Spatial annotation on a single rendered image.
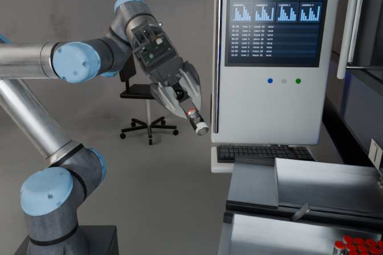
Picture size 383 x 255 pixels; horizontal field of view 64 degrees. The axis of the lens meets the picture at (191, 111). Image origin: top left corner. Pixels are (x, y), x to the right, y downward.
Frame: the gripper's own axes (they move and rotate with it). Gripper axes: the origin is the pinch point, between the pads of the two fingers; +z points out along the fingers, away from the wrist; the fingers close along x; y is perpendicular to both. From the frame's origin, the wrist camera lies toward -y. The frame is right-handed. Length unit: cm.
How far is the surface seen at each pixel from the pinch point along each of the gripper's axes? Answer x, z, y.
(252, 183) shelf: 3, -3, -53
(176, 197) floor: -52, -73, -178
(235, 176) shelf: -1, -9, -54
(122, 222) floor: -86, -64, -149
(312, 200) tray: 15, 10, -53
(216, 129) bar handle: 2, -40, -73
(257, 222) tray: -1.6, 11.6, -38.1
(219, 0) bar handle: 30, -65, -34
